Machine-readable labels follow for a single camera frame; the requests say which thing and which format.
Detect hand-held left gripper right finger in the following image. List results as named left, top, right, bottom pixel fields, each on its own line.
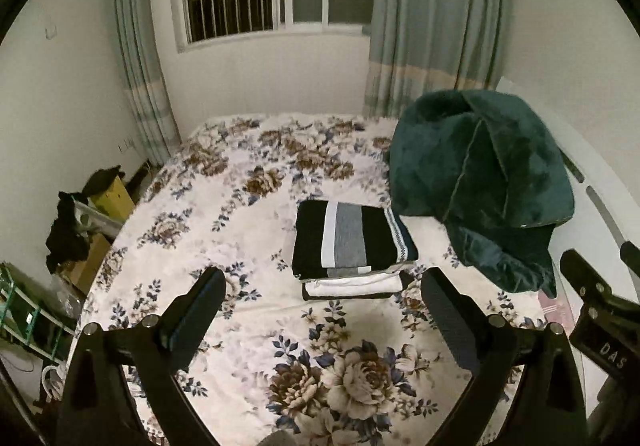
left=420, top=267, right=589, bottom=446

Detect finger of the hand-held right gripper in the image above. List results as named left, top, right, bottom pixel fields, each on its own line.
left=619, top=241, right=640, bottom=277
left=559, top=249, right=623, bottom=309

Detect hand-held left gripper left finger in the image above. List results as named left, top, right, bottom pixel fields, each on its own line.
left=56, top=266, right=229, bottom=446

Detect striped knit sweater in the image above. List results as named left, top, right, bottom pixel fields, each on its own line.
left=291, top=199, right=420, bottom=283

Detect hanging black clothes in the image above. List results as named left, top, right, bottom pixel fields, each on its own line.
left=45, top=190, right=92, bottom=275

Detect white headboard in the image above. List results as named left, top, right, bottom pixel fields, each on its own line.
left=494, top=75, right=640, bottom=309

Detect bed with floral bedspread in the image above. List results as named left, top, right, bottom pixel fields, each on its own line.
left=64, top=113, right=577, bottom=446

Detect folded white garment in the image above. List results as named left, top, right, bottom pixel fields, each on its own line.
left=304, top=273, right=404, bottom=298

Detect cardboard box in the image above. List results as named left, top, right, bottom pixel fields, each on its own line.
left=64, top=233, right=114, bottom=297

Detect white plastic basket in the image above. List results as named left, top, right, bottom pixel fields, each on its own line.
left=72, top=198, right=127, bottom=237

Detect yellow box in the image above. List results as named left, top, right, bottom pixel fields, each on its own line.
left=89, top=173, right=136, bottom=225

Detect dark green plush blanket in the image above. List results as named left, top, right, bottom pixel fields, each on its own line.
left=387, top=89, right=575, bottom=298

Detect green metal rack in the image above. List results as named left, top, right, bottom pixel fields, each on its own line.
left=0, top=261, right=77, bottom=358

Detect black cloth on yellow box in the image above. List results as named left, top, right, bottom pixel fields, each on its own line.
left=82, top=166, right=127, bottom=197

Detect narrow grey-blue curtain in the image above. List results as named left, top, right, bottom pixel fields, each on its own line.
left=112, top=0, right=182, bottom=167

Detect wide grey-blue curtain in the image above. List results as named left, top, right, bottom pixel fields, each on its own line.
left=362, top=0, right=514, bottom=120

